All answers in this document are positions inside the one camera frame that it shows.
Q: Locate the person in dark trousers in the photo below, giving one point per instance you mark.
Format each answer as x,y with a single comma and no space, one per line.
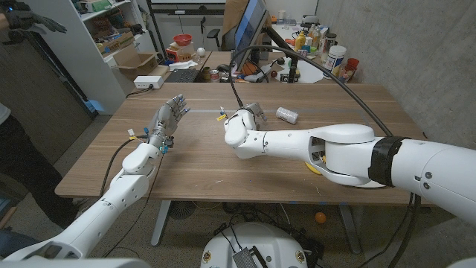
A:
29,175

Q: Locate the open cardboard box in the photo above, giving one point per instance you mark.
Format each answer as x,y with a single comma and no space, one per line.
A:
137,63

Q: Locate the printed cardboard box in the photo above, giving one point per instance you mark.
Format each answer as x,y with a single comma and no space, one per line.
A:
115,44

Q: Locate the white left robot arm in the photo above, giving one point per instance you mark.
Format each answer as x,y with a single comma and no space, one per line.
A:
111,201

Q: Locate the yellow toy banana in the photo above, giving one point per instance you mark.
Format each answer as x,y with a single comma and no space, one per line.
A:
312,169

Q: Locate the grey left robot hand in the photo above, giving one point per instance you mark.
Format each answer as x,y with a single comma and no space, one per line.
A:
167,119

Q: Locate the black keyboard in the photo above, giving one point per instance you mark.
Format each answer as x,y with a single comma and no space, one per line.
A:
182,76

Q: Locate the grey table leg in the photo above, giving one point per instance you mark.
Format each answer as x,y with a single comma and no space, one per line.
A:
160,227
349,227

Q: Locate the computer monitor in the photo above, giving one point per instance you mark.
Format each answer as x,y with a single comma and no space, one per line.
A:
247,33

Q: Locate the grey finned module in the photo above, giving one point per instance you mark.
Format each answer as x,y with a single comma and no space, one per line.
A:
243,258

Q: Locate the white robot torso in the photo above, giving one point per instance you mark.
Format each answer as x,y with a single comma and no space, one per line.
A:
267,242

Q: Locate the white canister blue label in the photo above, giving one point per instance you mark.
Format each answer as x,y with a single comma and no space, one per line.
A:
334,56

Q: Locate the yellow mustard bottle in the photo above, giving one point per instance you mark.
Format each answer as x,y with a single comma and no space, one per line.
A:
299,41

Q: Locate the blue plastic piece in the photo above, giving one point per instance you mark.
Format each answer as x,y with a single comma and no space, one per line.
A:
97,106

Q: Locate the black computer mouse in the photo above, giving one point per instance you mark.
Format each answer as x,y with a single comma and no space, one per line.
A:
224,68

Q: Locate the soda can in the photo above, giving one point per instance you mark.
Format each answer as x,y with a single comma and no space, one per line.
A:
214,76

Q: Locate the dark lidded jar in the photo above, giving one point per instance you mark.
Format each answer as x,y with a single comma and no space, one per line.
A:
330,41

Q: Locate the white paper stack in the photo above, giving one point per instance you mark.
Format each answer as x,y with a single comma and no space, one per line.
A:
182,65

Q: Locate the black office chair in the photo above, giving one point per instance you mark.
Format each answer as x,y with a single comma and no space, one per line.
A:
213,34

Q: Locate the white shelf unit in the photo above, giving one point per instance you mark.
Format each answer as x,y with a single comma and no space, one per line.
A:
74,56

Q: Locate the white ball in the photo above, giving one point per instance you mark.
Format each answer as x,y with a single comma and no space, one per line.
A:
201,52

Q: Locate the orange basketball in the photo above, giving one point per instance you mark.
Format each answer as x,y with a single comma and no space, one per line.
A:
248,69

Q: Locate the white paper sheet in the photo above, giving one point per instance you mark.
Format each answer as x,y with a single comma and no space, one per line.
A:
306,74

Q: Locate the red bowl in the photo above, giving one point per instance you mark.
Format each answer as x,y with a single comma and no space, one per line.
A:
182,39

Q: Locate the orange ball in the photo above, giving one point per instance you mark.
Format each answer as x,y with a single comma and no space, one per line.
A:
320,217

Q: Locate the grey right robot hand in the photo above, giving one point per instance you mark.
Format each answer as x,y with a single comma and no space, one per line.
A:
254,108

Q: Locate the white power box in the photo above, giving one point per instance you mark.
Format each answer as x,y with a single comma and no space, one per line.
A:
148,82

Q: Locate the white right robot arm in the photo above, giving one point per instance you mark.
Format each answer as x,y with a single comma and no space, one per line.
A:
290,143

